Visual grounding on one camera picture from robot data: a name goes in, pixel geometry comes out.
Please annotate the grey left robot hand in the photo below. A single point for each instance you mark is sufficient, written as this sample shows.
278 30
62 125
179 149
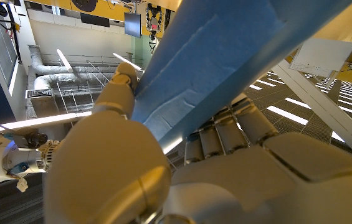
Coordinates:
107 161

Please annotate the white board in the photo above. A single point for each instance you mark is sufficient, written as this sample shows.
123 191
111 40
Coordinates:
322 57

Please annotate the white structural beam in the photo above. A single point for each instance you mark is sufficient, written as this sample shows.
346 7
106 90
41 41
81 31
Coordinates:
325 109

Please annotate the dark wall monitor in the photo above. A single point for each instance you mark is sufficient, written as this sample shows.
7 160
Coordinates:
132 25

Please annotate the white tube light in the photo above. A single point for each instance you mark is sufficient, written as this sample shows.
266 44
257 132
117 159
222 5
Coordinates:
64 60

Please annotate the blue metal bottle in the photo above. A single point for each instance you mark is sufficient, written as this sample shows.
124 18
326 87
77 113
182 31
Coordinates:
213 56

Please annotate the silver ventilation duct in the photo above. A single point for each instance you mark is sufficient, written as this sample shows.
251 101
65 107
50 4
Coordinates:
51 79

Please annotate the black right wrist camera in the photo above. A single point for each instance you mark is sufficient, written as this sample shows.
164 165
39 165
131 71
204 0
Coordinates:
34 140

